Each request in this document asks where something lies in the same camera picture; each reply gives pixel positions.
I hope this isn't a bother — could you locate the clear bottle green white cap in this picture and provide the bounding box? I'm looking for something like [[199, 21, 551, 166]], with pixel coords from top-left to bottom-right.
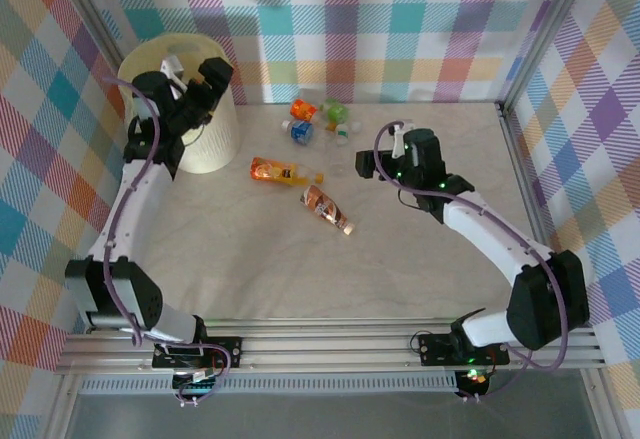
[[327, 126, 352, 179]]

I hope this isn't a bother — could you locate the cream plastic waste bin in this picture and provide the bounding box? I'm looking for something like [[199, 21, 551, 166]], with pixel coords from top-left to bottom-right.
[[117, 32, 241, 175]]

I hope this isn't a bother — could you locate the brown label bottle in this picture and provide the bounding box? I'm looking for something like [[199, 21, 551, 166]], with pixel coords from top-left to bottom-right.
[[298, 183, 357, 238]]

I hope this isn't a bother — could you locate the small green bottle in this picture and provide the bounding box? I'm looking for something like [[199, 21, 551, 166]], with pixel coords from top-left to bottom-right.
[[319, 98, 364, 133]]

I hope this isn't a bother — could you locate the small blue label bottle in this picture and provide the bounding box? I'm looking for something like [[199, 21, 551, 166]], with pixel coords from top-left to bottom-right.
[[281, 118, 317, 149]]

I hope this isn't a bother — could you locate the small orange bottle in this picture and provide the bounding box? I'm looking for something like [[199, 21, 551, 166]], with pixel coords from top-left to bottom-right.
[[291, 97, 322, 123]]

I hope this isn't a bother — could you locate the orange juice bottle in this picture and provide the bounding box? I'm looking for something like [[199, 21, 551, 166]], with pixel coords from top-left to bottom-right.
[[249, 156, 325, 189]]

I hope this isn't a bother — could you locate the controller circuit board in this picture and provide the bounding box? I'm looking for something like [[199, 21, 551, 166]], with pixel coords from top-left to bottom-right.
[[172, 367, 224, 407], [457, 367, 492, 403]]

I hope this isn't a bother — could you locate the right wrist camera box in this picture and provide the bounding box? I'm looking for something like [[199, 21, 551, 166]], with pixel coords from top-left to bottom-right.
[[388, 119, 416, 160]]

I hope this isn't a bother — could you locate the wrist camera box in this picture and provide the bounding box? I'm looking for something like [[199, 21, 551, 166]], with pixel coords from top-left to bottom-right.
[[159, 55, 187, 96], [388, 119, 416, 160]]

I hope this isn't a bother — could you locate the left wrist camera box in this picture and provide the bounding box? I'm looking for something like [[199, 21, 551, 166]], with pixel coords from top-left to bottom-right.
[[159, 55, 187, 96]]

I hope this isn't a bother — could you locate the aluminium side rail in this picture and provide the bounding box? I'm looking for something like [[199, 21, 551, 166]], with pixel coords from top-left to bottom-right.
[[497, 101, 574, 330]]

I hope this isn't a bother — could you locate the aluminium corner post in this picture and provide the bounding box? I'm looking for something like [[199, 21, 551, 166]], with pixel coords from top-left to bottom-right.
[[59, 0, 129, 68], [499, 0, 599, 110]]

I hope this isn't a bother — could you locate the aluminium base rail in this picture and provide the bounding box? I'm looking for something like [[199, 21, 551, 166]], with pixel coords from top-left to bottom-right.
[[53, 316, 607, 376]]

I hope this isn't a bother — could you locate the grey slotted cable duct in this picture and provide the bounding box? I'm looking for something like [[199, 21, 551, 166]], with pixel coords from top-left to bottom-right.
[[79, 376, 460, 396]]

